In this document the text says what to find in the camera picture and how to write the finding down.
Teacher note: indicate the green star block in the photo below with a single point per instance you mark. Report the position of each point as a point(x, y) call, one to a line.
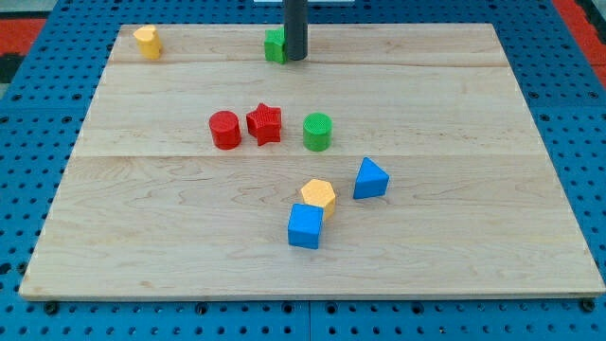
point(275, 45)

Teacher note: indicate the green cylinder block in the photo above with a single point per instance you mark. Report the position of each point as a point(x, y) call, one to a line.
point(317, 132)

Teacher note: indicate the yellow heart block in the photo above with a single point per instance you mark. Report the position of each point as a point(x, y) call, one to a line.
point(148, 42)

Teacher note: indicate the yellow hexagon block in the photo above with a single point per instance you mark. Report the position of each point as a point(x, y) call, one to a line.
point(320, 193)

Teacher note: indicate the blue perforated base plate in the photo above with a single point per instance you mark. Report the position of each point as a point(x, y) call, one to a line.
point(45, 104)

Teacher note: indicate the light wooden board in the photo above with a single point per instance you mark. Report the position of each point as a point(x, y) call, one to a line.
point(150, 209)

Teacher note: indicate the blue triangle block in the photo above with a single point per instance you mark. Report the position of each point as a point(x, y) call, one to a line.
point(371, 180)

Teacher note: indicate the red star block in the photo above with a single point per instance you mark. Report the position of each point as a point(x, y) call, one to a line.
point(264, 124)

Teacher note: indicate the red cylinder block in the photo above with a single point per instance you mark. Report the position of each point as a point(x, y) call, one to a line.
point(225, 130)

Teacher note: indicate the blue cube block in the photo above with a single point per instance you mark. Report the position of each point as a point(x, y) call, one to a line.
point(305, 226)

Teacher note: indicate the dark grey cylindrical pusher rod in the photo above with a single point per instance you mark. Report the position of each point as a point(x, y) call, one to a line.
point(296, 29)

